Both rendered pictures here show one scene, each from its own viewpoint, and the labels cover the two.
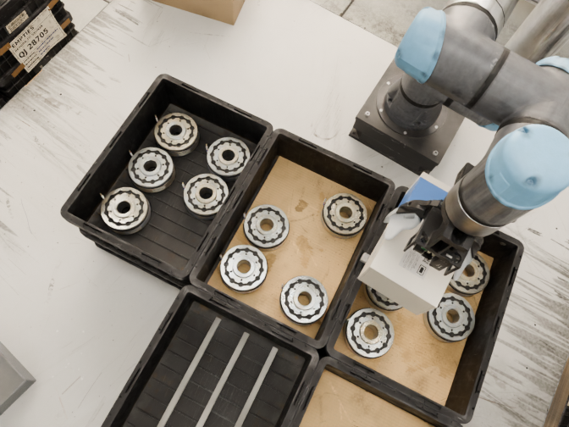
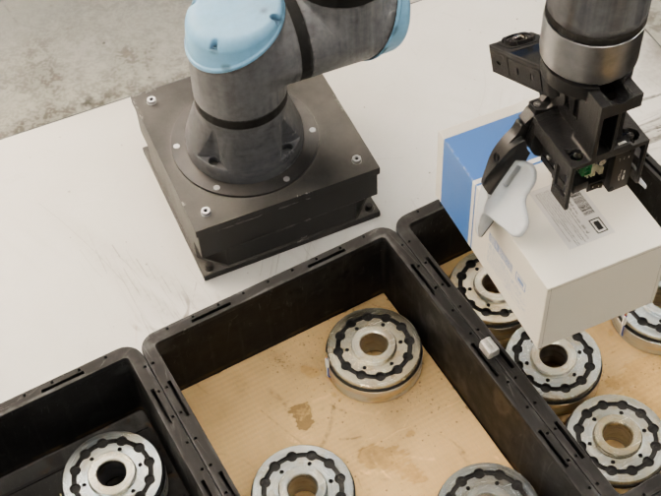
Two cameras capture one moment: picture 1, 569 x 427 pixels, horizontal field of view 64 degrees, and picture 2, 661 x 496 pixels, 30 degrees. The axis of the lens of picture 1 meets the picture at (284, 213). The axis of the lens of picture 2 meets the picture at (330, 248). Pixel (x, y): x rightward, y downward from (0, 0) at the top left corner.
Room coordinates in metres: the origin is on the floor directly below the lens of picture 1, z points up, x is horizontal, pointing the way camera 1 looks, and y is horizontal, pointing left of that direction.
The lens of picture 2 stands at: (-0.12, 0.38, 1.97)
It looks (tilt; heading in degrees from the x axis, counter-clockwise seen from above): 52 degrees down; 318
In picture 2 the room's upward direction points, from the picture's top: 4 degrees counter-clockwise
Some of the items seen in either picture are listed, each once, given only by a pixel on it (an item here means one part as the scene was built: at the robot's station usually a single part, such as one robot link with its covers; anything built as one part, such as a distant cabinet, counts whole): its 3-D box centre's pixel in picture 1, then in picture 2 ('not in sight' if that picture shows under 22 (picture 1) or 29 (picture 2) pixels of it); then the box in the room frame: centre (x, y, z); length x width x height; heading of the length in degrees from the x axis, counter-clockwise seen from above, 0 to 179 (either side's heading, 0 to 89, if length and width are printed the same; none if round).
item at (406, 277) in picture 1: (420, 243); (545, 216); (0.27, -0.24, 1.09); 0.20 x 0.12 x 0.09; 159
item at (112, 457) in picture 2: (228, 155); (111, 473); (0.47, 0.16, 0.86); 0.05 x 0.05 x 0.01
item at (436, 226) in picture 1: (450, 229); (582, 116); (0.25, -0.23, 1.25); 0.09 x 0.08 x 0.12; 159
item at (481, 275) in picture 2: not in sight; (495, 283); (0.35, -0.29, 0.86); 0.05 x 0.05 x 0.01
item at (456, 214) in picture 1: (482, 205); (594, 33); (0.25, -0.24, 1.33); 0.08 x 0.08 x 0.05
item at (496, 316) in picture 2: not in sight; (495, 285); (0.35, -0.29, 0.86); 0.10 x 0.10 x 0.01
